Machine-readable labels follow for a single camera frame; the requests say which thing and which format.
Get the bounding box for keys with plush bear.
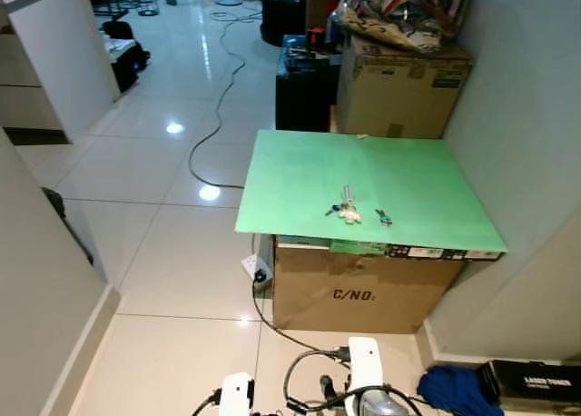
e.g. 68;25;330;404
324;183;363;225

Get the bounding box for cardboard box with black print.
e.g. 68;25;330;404
271;238;466;335

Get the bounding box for blue cloth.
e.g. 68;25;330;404
417;365;492;416

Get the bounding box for white power strip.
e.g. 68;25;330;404
242;254;272;291

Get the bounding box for black toner carton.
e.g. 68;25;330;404
478;359;581;409

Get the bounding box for green foam board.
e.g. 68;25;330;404
234;129;508;254

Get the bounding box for black curved bar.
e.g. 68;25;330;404
40;186;97;268

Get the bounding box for black hard case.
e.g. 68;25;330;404
274;35;344;134

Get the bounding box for brown cardboard box with labels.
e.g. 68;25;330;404
334;35;474;141

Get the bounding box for black bag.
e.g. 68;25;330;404
101;20;152;95

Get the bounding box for black box-shaped furniture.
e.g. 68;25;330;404
259;0;308;46

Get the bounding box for clear bag of colourful items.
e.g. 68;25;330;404
336;0;469;54

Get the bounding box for white cabinet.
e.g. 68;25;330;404
0;0;120;145

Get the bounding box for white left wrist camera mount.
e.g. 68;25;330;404
218;372;255;416

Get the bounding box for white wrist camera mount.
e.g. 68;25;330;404
218;372;255;416
348;337;382;391

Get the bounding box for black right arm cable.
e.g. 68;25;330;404
283;346;357;414

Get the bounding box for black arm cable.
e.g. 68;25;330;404
191;389;223;416
283;346;357;414

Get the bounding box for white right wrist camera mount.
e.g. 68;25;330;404
348;337;382;391

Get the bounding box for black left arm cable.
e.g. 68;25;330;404
191;389;223;416

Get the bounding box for black power strip cable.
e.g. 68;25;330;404
251;270;339;355

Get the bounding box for black floor cable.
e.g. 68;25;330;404
187;5;252;191

